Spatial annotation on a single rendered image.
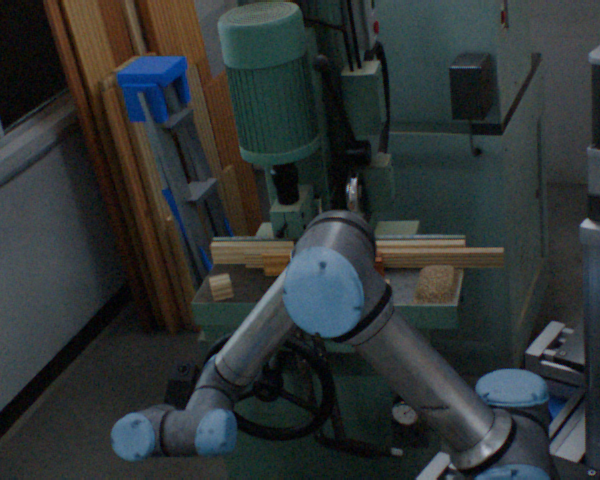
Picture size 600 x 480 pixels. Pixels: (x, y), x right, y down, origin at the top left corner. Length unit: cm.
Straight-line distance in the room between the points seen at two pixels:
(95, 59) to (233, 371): 209
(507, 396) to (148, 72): 174
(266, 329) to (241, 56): 67
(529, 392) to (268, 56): 87
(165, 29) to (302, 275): 261
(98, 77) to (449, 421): 239
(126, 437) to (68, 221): 218
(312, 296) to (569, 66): 316
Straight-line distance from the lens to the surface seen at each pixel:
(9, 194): 355
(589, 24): 440
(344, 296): 141
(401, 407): 228
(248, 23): 210
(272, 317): 165
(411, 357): 149
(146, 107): 308
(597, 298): 178
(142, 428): 169
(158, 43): 389
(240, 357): 171
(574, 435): 211
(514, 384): 171
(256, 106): 214
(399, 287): 226
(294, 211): 227
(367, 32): 241
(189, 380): 188
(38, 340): 374
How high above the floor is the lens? 207
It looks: 28 degrees down
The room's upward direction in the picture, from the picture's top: 9 degrees counter-clockwise
